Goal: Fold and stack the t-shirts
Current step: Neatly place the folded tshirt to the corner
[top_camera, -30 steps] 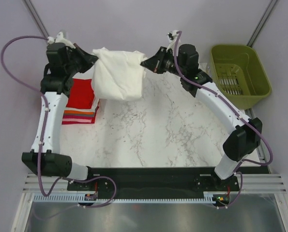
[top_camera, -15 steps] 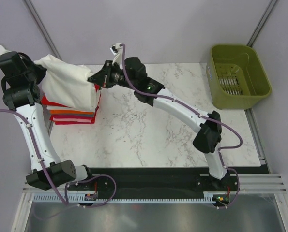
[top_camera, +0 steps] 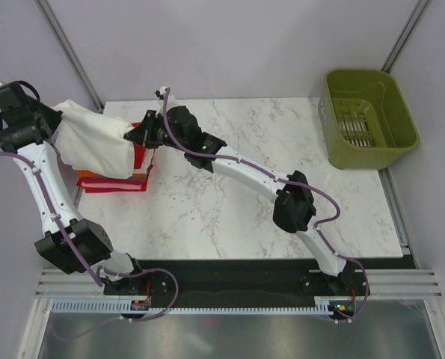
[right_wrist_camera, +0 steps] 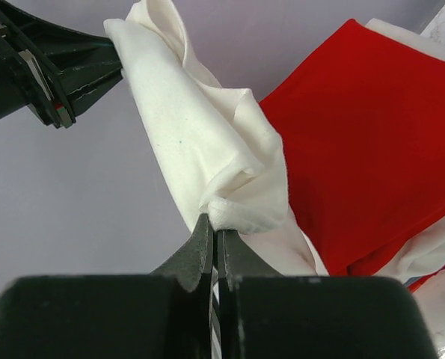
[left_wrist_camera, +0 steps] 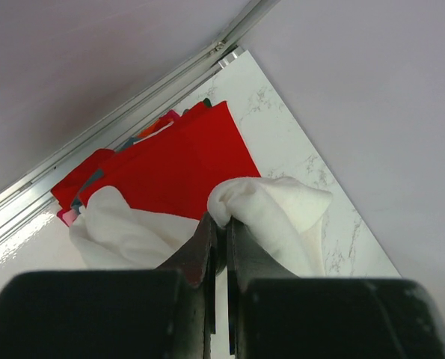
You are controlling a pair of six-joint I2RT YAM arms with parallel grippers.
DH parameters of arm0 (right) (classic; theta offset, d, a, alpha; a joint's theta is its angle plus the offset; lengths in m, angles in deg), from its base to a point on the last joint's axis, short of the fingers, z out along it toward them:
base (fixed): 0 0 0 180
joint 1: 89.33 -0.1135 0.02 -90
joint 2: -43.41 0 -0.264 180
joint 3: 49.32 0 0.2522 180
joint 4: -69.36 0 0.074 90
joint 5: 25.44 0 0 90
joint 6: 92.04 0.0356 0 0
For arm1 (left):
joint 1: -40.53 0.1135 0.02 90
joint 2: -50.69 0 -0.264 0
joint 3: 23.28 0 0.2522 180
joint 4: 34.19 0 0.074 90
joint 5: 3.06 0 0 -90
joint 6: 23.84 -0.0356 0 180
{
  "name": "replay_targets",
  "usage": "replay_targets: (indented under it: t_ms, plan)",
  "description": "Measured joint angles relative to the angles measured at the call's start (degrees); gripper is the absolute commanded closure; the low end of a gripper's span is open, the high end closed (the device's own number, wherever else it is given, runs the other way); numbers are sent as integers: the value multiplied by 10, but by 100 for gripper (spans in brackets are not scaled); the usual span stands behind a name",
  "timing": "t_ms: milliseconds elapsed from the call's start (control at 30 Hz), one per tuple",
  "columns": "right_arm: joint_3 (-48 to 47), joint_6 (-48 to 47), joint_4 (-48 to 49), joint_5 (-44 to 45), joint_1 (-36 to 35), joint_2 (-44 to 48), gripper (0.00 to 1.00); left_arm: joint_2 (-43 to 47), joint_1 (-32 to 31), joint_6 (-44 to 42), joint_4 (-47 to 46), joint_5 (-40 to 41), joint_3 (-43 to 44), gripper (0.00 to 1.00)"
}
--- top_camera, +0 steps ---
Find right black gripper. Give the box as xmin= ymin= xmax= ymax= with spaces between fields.
xmin=124 ymin=111 xmax=187 ymax=154

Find white t shirt robot print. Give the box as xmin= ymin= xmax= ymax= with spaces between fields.
xmin=53 ymin=99 xmax=135 ymax=179

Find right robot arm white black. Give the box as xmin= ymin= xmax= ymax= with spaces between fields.
xmin=124 ymin=106 xmax=355 ymax=295

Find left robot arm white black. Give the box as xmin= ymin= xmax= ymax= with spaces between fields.
xmin=0 ymin=80 xmax=147 ymax=294

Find pink red folded shirts bottom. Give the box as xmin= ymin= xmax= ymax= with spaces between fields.
xmin=77 ymin=177 xmax=147 ymax=193

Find red folded t shirt top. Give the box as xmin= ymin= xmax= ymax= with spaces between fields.
xmin=131 ymin=123 xmax=148 ymax=169

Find orange folded t shirt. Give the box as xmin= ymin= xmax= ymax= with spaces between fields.
xmin=76 ymin=164 xmax=156 ymax=180

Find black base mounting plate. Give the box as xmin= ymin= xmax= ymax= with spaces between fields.
xmin=104 ymin=259 xmax=369 ymax=307

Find olive green plastic basket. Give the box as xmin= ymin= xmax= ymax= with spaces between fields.
xmin=318 ymin=69 xmax=420 ymax=171

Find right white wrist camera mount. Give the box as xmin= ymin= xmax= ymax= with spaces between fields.
xmin=155 ymin=86 xmax=180 ymax=113

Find left aluminium frame post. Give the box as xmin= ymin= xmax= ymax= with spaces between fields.
xmin=34 ymin=0 xmax=105 ymax=113

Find aluminium frame post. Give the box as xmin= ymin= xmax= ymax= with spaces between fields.
xmin=34 ymin=0 xmax=105 ymax=113
xmin=381 ymin=0 xmax=432 ymax=73

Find white slotted cable duct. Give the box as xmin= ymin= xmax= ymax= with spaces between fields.
xmin=51 ymin=298 xmax=355 ymax=315

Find right aluminium frame post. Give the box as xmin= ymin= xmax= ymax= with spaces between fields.
xmin=381 ymin=0 xmax=432 ymax=73

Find aluminium rail base frame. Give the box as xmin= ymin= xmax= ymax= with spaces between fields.
xmin=18 ymin=170 xmax=445 ymax=359

